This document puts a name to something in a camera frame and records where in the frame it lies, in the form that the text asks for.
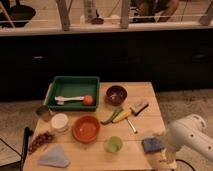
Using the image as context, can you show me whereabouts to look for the light blue cloth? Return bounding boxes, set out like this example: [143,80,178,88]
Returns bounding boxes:
[38,145,71,168]

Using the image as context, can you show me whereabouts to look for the dark red object on ledge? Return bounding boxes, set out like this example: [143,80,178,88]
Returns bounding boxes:
[91,17,104,25]

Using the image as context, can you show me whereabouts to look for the red orange bowl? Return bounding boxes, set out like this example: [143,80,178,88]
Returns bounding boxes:
[72,115,100,144]

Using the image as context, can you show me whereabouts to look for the blue sponge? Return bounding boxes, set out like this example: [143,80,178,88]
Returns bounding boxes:
[141,138,165,153]

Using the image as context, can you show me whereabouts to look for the small metal cup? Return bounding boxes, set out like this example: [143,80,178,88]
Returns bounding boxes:
[36,105,51,122]

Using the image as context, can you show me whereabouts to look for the metal utensil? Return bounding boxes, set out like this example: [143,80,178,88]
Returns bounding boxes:
[126,118,138,134]

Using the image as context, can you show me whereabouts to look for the white round container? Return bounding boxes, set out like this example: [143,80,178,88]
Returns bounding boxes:
[51,113,69,132]

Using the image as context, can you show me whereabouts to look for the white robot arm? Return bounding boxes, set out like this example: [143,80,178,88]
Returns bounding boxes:
[158,114,213,162]

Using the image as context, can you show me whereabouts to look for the yellow corn cob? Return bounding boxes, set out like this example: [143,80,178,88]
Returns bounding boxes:
[112,109,132,123]

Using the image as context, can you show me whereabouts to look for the red grape bunch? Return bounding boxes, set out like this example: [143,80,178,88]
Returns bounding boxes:
[28,132,54,154]

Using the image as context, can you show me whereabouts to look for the dark purple bowl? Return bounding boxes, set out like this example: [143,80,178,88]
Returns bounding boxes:
[105,85,127,106]

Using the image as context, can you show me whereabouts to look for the seated person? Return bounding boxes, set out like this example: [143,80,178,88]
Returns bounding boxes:
[131,0,179,23]

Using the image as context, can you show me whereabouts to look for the orange ball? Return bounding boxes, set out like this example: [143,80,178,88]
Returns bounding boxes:
[83,96,94,106]

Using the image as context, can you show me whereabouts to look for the wooden scrub brush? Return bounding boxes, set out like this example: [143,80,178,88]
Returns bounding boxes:
[130,99,149,116]

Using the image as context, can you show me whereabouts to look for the black round stool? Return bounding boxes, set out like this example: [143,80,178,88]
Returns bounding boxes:
[0,5,36,28]

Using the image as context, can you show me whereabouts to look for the green plastic tray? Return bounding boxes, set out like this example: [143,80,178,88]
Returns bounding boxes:
[45,76,99,111]

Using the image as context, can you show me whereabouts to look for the black chair frame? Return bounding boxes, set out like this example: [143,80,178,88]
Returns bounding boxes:
[0,127,33,171]

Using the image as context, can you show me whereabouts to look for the green plastic cup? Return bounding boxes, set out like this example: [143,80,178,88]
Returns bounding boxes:
[104,136,123,153]

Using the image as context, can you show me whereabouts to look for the white toy bone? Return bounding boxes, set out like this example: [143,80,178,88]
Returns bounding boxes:
[54,96,84,105]

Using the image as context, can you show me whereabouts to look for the black floor cable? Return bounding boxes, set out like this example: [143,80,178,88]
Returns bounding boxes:
[175,158,198,171]

